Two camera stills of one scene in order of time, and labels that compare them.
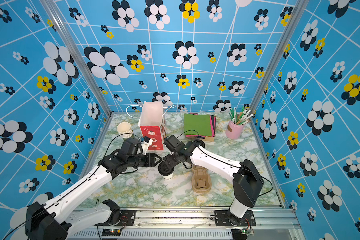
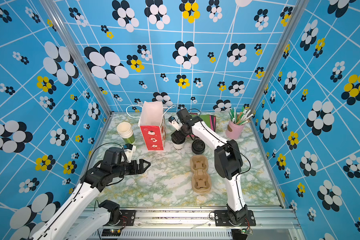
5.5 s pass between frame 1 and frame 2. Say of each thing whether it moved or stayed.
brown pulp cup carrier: stayed
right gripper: moved
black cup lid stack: stayed
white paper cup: moved
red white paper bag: stayed
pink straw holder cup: stayed
